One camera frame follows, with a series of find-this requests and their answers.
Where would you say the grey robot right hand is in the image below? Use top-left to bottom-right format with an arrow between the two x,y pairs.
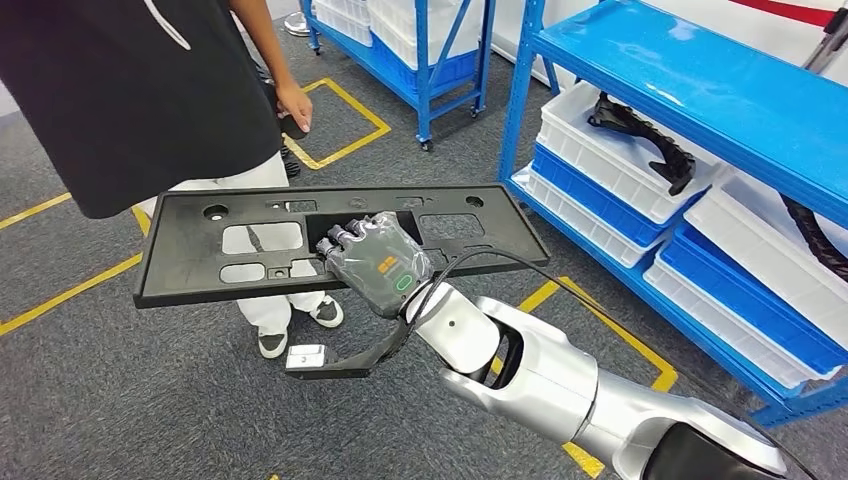
315,211 -> 435,321

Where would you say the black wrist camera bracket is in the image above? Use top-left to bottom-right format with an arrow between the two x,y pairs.
284,317 -> 415,381

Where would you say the black curved plastic part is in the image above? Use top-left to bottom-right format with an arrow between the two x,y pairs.
780,193 -> 848,283
587,91 -> 697,197

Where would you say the person's hand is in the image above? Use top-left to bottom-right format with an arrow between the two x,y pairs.
274,80 -> 315,134

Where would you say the blue metal shelf rack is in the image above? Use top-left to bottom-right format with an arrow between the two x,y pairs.
301,0 -> 498,152
496,0 -> 848,429

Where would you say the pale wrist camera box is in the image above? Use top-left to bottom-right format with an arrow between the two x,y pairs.
286,344 -> 327,370

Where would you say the grey metal pole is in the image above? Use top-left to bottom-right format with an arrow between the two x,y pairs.
800,7 -> 848,75

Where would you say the black plastic mounting plate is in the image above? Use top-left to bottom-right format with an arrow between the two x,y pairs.
133,183 -> 552,310

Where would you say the yellow floor tape square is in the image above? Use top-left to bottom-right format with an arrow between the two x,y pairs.
490,276 -> 680,480

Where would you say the person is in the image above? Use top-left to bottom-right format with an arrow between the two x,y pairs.
0,0 -> 346,360

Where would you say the white plastic bin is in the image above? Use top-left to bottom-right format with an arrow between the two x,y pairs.
684,168 -> 848,352
312,0 -> 374,49
511,165 -> 672,270
535,80 -> 725,227
642,258 -> 843,392
366,0 -> 488,73

